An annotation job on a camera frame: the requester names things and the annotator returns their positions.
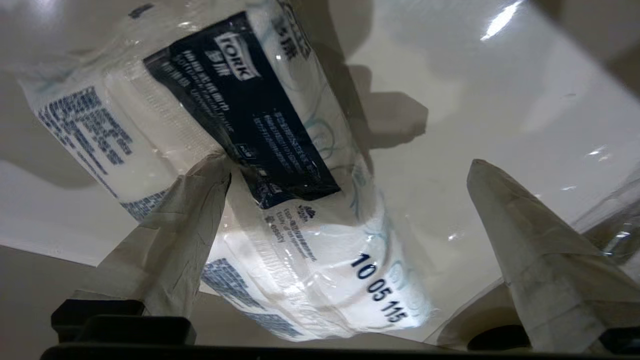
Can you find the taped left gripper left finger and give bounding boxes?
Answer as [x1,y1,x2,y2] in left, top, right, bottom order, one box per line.
[50,153,232,346]

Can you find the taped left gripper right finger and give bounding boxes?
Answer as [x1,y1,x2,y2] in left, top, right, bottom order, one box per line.
[466,159,640,354]

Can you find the white plastic-wrapped slipper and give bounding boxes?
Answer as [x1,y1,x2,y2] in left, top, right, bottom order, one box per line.
[435,165,640,352]

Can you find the white cabinet drawer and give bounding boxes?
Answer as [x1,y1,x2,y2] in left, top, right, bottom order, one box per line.
[0,0,640,352]

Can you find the white blue tissue pack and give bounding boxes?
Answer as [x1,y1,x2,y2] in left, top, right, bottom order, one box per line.
[19,0,434,343]

